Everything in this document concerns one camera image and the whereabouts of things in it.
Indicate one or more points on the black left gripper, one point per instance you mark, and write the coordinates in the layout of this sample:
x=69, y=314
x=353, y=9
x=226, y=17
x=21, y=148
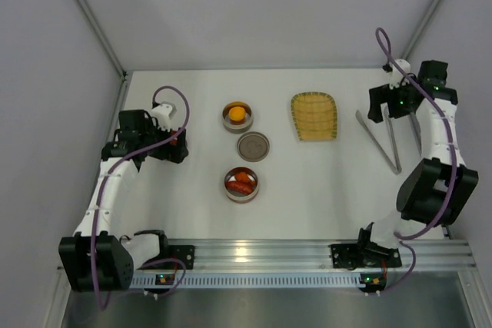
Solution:
x=175, y=150

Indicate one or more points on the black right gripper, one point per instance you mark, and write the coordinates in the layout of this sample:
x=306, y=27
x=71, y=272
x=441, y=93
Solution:
x=383, y=94

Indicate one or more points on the metal tongs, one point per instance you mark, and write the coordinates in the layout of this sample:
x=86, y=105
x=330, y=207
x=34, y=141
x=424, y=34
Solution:
x=393, y=162

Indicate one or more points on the orange round food piece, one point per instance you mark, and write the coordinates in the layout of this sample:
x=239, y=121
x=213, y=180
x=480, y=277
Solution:
x=237, y=114

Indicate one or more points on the red fried chicken piece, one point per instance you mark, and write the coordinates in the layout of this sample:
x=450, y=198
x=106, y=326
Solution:
x=244, y=177

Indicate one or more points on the red sausage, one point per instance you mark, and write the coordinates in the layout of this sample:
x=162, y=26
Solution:
x=239, y=187

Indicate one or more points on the red round lid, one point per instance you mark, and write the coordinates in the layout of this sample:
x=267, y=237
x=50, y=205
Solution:
x=176, y=142

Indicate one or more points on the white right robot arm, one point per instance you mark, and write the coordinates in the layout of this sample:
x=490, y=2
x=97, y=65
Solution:
x=437, y=189

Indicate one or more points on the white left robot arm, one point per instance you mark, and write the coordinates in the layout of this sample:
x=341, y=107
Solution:
x=106, y=210

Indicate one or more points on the beige metal container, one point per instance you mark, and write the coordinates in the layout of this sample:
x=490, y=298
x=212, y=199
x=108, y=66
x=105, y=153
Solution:
x=244, y=126

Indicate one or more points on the red metal container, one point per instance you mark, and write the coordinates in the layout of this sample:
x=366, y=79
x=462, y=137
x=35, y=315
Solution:
x=236, y=197

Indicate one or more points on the woven bamboo tray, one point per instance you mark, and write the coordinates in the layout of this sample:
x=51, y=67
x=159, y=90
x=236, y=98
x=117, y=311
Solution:
x=314, y=116

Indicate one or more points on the beige round lid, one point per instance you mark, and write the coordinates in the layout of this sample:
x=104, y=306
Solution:
x=253, y=146

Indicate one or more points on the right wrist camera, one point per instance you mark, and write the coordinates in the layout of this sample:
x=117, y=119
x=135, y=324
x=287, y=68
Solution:
x=396, y=73

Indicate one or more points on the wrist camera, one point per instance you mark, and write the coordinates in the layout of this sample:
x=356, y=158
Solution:
x=163, y=113
x=396, y=73

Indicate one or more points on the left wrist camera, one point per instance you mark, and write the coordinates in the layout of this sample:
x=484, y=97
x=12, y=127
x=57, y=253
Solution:
x=163, y=113

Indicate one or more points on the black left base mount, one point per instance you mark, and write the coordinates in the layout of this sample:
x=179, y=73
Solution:
x=184, y=253

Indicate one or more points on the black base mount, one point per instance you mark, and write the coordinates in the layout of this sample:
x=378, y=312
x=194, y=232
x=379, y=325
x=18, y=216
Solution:
x=351, y=256
x=184, y=253

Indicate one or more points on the grey slotted cable duct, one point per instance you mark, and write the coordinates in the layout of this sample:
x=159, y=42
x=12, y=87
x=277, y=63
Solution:
x=157, y=281

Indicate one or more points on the aluminium rail frame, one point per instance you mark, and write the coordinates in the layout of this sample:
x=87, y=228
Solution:
x=261, y=253

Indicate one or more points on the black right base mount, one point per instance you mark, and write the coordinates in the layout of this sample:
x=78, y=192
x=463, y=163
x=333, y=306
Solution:
x=351, y=256

